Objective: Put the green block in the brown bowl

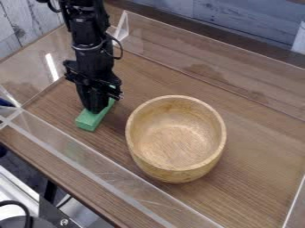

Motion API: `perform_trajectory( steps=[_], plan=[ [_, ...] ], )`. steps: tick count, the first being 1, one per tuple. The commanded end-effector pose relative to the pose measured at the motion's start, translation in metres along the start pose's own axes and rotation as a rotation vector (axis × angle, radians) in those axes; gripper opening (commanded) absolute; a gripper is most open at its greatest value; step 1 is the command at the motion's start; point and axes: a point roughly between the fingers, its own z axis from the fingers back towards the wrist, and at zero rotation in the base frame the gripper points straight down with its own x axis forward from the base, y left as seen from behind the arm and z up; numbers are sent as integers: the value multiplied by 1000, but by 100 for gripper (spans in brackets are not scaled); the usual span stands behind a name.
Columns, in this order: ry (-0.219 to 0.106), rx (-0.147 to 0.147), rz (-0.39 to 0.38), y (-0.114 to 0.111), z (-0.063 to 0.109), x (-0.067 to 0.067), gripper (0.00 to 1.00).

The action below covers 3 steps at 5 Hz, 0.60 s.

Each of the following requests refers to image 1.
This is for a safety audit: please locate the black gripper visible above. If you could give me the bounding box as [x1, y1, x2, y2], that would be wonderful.
[63, 44, 123, 114]

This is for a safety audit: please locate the green rectangular block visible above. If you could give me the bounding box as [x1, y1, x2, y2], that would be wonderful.
[75, 99, 115, 132]

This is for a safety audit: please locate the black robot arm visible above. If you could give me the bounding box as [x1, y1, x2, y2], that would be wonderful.
[36, 0, 123, 114]

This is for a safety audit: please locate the brown wooden bowl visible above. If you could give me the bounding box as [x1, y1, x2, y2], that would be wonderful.
[125, 95, 227, 183]

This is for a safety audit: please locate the white object at right edge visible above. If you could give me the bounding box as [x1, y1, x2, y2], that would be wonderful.
[290, 21, 305, 55]

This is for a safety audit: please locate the black metal bracket with screw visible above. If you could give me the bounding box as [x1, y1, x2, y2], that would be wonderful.
[37, 197, 81, 228]

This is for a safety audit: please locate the black cable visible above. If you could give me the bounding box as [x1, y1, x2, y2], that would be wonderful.
[0, 200, 33, 228]

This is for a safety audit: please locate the clear acrylic enclosure wall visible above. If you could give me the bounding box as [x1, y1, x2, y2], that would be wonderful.
[0, 9, 305, 228]

